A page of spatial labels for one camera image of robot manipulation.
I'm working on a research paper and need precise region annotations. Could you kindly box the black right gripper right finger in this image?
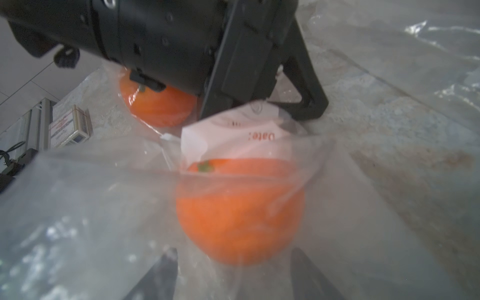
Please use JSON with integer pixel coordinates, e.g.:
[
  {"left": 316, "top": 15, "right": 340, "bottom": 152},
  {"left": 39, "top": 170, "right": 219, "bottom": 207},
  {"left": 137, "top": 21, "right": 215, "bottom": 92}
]
[{"left": 290, "top": 247, "right": 345, "bottom": 300}]

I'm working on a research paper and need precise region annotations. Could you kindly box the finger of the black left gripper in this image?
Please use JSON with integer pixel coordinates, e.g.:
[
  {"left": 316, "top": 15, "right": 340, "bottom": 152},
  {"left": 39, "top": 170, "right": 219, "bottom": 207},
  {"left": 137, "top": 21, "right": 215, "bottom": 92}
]
[{"left": 268, "top": 20, "right": 329, "bottom": 121}]

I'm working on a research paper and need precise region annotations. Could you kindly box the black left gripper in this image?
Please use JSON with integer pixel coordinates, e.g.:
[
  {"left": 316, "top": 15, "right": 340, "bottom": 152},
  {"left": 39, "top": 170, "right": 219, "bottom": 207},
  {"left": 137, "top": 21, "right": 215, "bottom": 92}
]
[{"left": 1, "top": 1, "right": 298, "bottom": 119}]

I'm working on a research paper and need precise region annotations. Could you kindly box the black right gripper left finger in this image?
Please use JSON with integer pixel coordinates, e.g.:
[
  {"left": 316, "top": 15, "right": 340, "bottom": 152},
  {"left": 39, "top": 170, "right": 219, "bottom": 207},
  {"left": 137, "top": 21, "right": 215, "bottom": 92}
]
[{"left": 123, "top": 249, "right": 178, "bottom": 300}]

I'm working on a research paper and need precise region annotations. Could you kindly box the orange fruit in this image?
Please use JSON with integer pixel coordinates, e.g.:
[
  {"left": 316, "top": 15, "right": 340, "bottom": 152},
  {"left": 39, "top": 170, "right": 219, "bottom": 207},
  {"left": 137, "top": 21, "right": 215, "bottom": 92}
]
[
  {"left": 176, "top": 158, "right": 305, "bottom": 265},
  {"left": 119, "top": 71, "right": 197, "bottom": 128}
]

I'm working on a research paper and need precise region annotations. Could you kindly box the clear zip-top bag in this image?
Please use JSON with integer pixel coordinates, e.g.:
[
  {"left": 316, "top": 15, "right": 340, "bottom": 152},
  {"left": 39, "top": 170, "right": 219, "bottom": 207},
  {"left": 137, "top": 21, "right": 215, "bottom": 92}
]
[
  {"left": 1, "top": 68, "right": 480, "bottom": 300},
  {"left": 297, "top": 1, "right": 480, "bottom": 131}
]

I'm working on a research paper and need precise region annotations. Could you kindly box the aluminium mounting rail frame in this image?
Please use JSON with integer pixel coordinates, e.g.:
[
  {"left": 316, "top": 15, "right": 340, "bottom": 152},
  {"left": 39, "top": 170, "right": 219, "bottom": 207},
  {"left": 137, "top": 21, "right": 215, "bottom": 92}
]
[{"left": 0, "top": 98, "right": 57, "bottom": 177}]

